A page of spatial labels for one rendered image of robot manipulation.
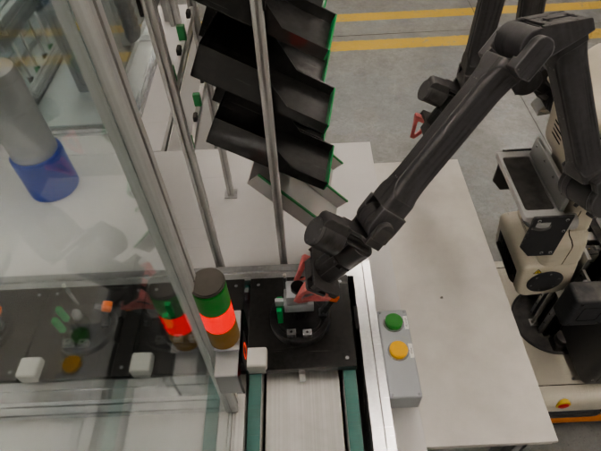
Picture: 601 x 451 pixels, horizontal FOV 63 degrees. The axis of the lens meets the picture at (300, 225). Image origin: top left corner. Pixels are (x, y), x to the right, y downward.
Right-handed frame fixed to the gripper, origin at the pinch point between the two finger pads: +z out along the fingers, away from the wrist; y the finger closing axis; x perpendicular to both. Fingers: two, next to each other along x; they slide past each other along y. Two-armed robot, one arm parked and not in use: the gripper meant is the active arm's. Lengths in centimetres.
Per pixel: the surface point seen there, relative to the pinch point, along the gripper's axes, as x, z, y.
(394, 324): 24.2, -4.6, 2.5
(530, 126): 183, -12, -183
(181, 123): -35.2, -9.7, -19.8
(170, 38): -26, 52, -154
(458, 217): 52, -13, -38
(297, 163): -7.4, -10.8, -25.8
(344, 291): 16.3, 2.2, -7.2
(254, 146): -19.4, -11.3, -22.8
